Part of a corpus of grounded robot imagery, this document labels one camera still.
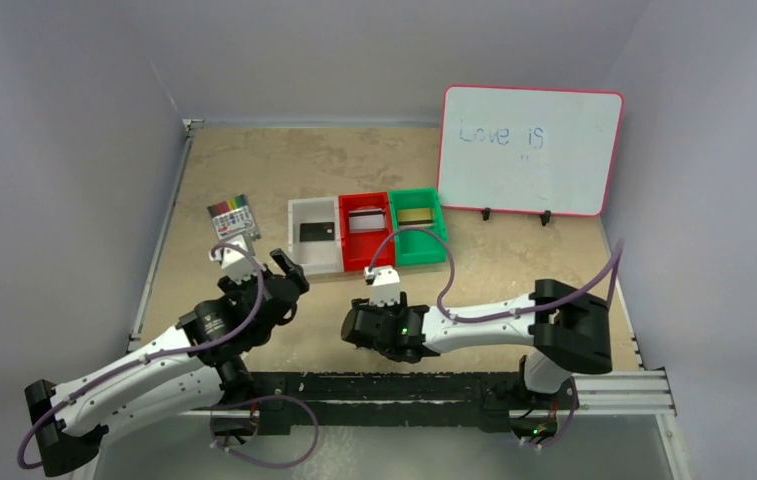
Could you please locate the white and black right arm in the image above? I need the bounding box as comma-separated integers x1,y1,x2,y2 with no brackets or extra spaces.
340,279,613,394

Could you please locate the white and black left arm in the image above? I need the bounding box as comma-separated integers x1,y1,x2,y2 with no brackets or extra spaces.
17,244,310,477

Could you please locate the black card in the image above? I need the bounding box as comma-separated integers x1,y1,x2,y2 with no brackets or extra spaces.
299,222,336,243

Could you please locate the white card with stripe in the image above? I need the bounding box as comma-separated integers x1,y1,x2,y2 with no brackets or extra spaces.
348,209,386,232

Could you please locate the gold card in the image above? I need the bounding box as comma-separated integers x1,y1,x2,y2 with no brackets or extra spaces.
396,208,434,227

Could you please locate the white plastic bin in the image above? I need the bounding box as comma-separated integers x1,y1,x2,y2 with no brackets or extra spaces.
288,196,343,276

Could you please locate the pack of coloured markers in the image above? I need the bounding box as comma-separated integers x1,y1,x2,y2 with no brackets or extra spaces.
207,194,261,241

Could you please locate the red plastic bin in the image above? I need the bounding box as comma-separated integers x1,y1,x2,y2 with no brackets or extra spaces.
338,192,393,272

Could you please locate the green plastic bin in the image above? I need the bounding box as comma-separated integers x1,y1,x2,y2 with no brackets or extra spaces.
388,187,448,266

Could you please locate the black right whiteboard foot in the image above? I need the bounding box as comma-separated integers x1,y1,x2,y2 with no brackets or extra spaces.
539,210,552,227

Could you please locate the pink framed whiteboard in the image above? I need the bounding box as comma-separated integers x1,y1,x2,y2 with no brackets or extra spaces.
437,85,625,217

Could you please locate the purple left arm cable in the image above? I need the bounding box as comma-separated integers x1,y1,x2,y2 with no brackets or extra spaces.
16,242,267,470

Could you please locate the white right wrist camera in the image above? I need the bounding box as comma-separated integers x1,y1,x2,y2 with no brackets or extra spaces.
364,266,402,307

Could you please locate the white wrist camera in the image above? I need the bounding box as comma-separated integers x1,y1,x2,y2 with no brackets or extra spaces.
364,266,402,307
208,235,258,284

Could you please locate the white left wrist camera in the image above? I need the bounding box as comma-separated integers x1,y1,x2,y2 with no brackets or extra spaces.
208,235,258,284

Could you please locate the aluminium frame rail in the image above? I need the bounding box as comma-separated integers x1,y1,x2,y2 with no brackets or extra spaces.
89,368,677,419

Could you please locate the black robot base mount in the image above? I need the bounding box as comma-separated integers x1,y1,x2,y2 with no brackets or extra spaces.
210,372,579,436

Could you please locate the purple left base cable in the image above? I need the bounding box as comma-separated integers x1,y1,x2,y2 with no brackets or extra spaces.
209,394,319,469

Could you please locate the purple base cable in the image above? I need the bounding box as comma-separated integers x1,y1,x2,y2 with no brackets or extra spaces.
209,394,319,469
518,390,579,452

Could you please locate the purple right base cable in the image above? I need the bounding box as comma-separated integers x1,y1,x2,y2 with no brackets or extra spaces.
518,390,579,452

